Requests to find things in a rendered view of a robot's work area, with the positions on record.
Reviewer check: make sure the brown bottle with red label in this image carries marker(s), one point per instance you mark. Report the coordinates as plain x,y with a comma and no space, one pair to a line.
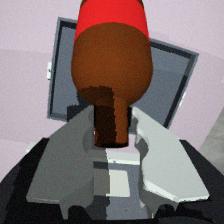
112,64

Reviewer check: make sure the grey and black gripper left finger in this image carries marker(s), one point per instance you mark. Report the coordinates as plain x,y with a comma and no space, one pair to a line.
54,175

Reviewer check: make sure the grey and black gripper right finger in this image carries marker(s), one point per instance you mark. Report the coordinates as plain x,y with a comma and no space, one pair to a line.
173,172

